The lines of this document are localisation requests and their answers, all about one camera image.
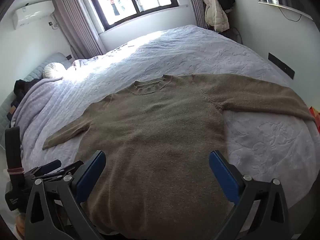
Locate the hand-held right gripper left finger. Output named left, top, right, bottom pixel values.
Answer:
left=24, top=150, right=106, bottom=240

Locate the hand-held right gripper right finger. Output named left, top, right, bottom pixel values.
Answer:
left=209, top=150, right=292, bottom=240

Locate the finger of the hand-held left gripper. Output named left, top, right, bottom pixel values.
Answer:
left=24, top=159, right=62, bottom=180
left=46, top=160, right=84, bottom=182

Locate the brown knit sweater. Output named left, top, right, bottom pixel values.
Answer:
left=42, top=74, right=316, bottom=240

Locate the dark clothes pile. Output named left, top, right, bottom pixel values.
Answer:
left=9, top=79, right=42, bottom=128

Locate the lavender fleece blanket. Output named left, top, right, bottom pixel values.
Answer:
left=11, top=78, right=83, bottom=153

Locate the grey padded headboard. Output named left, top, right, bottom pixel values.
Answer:
left=0, top=52, right=73, bottom=130

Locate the round white pillow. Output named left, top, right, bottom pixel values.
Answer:
left=42, top=62, right=67, bottom=78

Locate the orange patterned box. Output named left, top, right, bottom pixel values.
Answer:
left=309, top=106, right=320, bottom=132

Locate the lavender embossed quilt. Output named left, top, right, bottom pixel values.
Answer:
left=11, top=24, right=320, bottom=212

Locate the mauve pleated curtain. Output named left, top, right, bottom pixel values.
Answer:
left=51, top=0, right=105, bottom=60
left=184, top=0, right=208, bottom=29

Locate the cream puffer jacket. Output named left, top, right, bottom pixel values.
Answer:
left=203, top=0, right=230, bottom=32

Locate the black wall strip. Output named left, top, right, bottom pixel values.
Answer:
left=268, top=52, right=295, bottom=79

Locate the white wall air conditioner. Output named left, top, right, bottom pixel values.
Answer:
left=13, top=0, right=55, bottom=30

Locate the black cable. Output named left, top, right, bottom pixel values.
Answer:
left=278, top=5, right=302, bottom=22

